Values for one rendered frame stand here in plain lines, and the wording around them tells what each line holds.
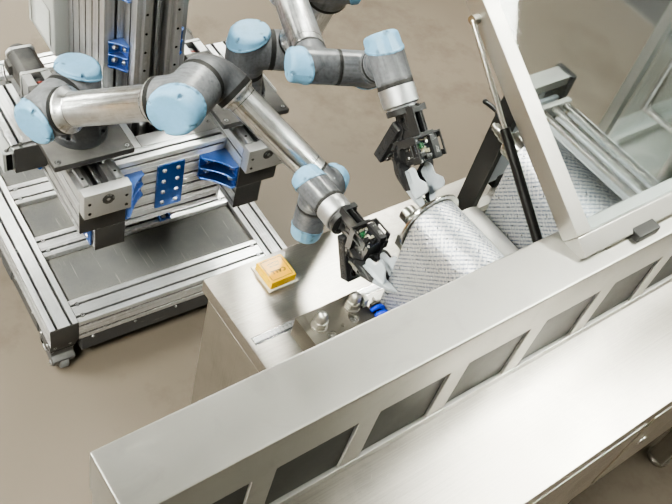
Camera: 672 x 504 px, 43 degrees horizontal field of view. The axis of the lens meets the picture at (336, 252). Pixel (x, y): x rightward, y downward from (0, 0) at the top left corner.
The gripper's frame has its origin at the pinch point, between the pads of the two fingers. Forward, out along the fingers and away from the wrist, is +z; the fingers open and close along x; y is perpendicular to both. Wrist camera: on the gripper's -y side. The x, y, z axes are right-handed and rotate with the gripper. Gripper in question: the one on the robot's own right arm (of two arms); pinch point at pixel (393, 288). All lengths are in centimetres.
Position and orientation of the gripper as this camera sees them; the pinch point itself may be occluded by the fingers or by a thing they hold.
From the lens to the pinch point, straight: 182.5
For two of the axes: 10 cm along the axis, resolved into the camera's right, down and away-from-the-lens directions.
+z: 5.7, 6.9, -4.4
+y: 2.1, -6.4, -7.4
